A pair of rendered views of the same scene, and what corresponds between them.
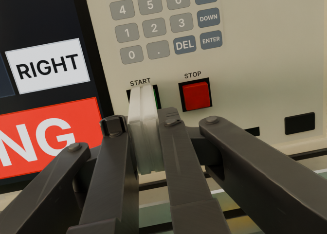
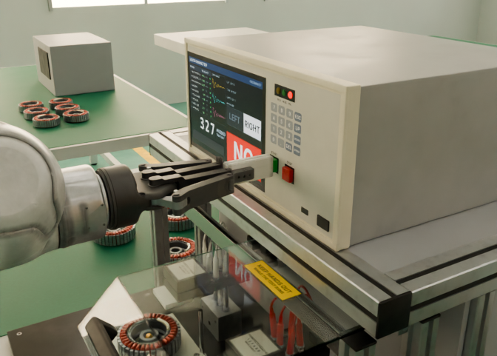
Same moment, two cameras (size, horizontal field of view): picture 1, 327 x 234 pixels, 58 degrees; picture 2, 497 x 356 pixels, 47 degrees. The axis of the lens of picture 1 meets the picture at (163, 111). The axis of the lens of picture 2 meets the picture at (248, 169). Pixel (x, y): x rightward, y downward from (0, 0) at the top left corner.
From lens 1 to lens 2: 0.67 m
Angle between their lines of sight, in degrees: 57
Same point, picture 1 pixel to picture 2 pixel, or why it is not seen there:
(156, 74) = (279, 153)
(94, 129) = not seen: hidden behind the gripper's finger
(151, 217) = (251, 216)
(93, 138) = not seen: hidden behind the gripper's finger
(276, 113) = (314, 208)
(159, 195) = (259, 210)
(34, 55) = (249, 119)
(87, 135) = not seen: hidden behind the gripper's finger
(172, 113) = (246, 169)
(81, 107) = (257, 151)
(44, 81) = (249, 132)
